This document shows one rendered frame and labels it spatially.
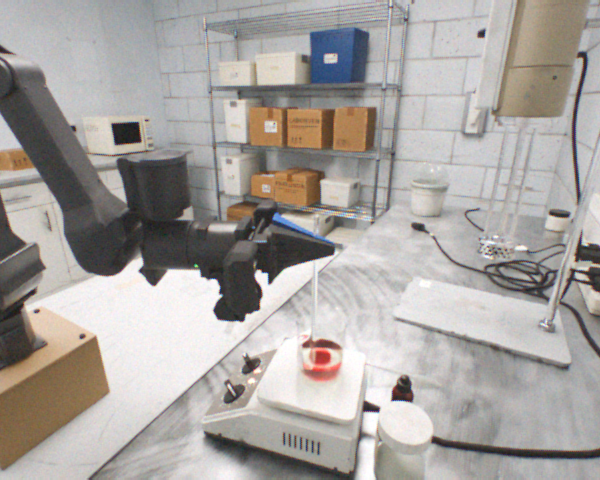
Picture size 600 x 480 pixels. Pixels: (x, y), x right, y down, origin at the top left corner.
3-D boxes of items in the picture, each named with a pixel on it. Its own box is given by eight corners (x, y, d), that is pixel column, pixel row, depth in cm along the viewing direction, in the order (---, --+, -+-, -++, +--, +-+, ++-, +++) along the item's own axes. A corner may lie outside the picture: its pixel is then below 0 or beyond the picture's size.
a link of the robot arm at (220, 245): (216, 198, 48) (220, 240, 50) (156, 252, 30) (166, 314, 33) (277, 199, 47) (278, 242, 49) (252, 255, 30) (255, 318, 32)
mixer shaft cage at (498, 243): (474, 256, 67) (501, 117, 58) (476, 245, 73) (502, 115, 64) (515, 264, 64) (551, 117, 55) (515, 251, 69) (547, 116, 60)
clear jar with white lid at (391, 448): (431, 466, 43) (441, 416, 40) (413, 508, 39) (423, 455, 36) (384, 439, 47) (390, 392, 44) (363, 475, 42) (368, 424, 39)
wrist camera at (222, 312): (214, 248, 44) (218, 295, 46) (198, 276, 37) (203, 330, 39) (263, 249, 44) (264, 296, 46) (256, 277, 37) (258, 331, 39)
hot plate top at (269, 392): (253, 402, 42) (253, 396, 42) (285, 341, 53) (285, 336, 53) (354, 428, 39) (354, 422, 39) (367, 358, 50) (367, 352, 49)
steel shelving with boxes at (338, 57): (219, 252, 332) (200, 16, 264) (246, 238, 365) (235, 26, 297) (368, 289, 266) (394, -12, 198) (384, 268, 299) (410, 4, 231)
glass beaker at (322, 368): (337, 401, 42) (341, 341, 39) (287, 386, 44) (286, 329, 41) (350, 363, 48) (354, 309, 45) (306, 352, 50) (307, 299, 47)
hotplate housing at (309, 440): (200, 437, 47) (194, 390, 44) (242, 370, 59) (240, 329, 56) (371, 489, 41) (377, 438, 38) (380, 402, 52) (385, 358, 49)
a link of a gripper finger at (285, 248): (271, 222, 38) (272, 272, 41) (266, 233, 35) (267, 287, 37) (336, 223, 38) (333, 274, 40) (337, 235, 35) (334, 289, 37)
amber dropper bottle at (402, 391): (384, 412, 51) (389, 373, 48) (398, 403, 52) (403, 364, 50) (401, 427, 48) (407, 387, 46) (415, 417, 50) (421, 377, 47)
